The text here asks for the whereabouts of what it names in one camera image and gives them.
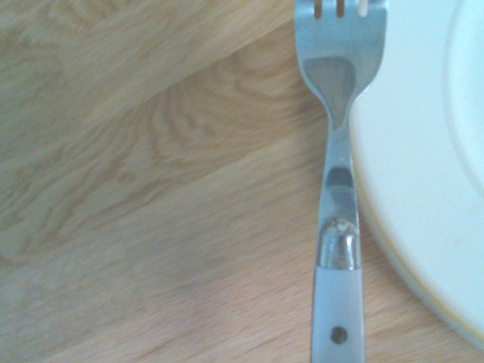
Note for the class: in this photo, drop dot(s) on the white plate with gold rim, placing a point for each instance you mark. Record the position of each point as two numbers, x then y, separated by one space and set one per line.
419 151

